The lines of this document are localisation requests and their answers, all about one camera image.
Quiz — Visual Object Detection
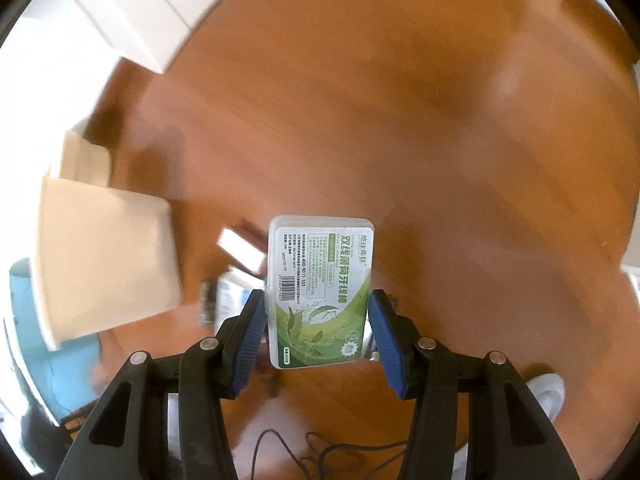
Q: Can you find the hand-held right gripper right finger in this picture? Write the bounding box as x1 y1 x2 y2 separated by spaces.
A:
367 289 566 480

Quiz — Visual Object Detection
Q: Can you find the teal storage box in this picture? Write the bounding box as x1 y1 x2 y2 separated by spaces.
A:
7 259 106 426

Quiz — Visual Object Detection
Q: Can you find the beige square trash bin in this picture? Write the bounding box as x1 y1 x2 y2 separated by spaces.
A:
30 176 182 352

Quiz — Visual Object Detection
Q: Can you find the long white box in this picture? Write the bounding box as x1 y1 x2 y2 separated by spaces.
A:
217 227 267 274

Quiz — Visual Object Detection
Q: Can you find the white louvered closet door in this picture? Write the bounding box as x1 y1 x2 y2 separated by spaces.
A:
620 265 640 311

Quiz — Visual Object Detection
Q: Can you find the green white floss box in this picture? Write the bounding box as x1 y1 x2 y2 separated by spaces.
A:
217 267 266 311

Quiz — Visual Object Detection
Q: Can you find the black cable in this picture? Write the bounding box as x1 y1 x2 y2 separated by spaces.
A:
252 427 416 480

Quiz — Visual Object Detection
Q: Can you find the person's left leg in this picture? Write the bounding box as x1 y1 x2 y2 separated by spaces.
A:
17 395 71 476

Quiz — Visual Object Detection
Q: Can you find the beige round bin with lid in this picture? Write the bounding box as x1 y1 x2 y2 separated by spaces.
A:
59 130 115 188

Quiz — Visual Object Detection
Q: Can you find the green floss pick box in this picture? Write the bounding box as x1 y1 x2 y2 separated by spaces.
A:
267 215 377 370

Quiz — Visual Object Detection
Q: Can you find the grey right slipper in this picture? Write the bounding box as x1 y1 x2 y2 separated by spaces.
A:
452 372 567 480

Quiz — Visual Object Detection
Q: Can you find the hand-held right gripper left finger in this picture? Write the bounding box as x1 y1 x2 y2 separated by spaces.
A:
57 289 268 480

